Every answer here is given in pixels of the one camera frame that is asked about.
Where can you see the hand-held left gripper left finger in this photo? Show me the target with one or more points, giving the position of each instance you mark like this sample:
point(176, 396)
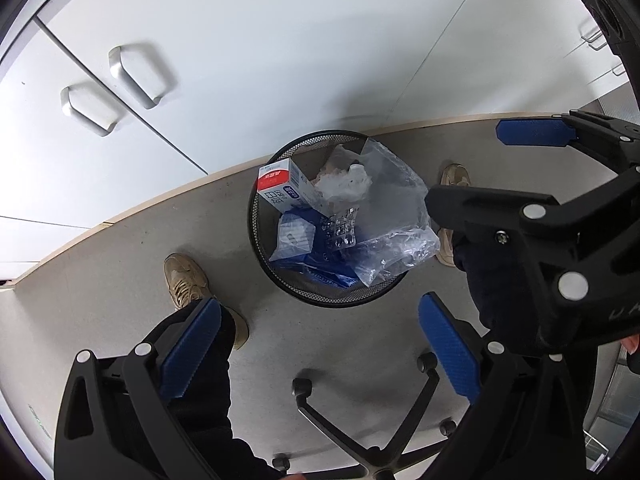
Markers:
point(192, 350)

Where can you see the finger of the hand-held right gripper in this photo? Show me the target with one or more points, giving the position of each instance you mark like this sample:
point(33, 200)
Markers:
point(490, 210)
point(535, 132)

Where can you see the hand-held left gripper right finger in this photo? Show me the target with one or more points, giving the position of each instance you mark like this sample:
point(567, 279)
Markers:
point(450, 350)

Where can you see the clear plastic bag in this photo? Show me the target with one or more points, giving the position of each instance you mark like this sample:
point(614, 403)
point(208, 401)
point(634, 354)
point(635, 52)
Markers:
point(395, 210)

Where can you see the black mesh wastebasket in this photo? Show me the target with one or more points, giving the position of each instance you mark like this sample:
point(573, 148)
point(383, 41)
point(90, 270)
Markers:
point(325, 299)

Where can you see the blue plastic packaging bag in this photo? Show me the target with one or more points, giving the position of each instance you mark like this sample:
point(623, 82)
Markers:
point(300, 255)

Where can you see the silver blister pack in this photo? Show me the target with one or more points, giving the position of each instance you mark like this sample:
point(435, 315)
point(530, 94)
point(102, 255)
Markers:
point(341, 227)

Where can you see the red silver toothpaste box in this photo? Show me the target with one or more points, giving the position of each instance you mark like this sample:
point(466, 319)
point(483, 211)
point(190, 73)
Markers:
point(280, 180)

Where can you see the person's right hand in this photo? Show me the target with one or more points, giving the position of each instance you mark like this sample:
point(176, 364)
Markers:
point(634, 345)

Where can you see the person's right tan shoe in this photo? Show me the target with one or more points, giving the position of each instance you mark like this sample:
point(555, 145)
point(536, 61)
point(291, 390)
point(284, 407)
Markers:
point(452, 175)

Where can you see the person's tan shoe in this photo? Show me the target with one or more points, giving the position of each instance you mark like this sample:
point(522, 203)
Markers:
point(185, 275)
point(452, 175)

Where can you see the person's left leg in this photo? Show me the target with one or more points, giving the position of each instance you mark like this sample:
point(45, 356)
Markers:
point(210, 420)

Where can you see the person's left tan shoe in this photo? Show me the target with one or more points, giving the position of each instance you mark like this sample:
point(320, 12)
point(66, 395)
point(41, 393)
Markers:
point(185, 275)

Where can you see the black swivel chair base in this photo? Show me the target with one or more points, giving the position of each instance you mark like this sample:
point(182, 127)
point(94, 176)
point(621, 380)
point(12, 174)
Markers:
point(380, 460)

